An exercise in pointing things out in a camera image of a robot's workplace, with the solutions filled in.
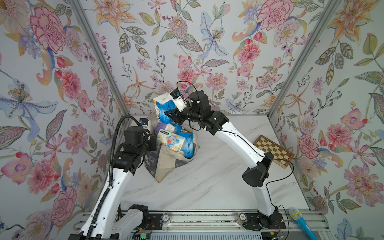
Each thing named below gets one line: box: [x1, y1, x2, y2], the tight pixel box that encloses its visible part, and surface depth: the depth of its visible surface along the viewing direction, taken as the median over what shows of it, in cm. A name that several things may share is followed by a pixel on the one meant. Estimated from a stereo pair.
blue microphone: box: [289, 207, 318, 240], surface depth 74 cm
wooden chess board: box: [252, 134, 295, 169], surface depth 100 cm
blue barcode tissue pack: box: [178, 132, 194, 158], surface depth 80 cm
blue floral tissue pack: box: [153, 92, 177, 124], surface depth 67 cm
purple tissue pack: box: [154, 122, 176, 136], surface depth 83 cm
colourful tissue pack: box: [157, 129, 186, 152], surface depth 75 cm
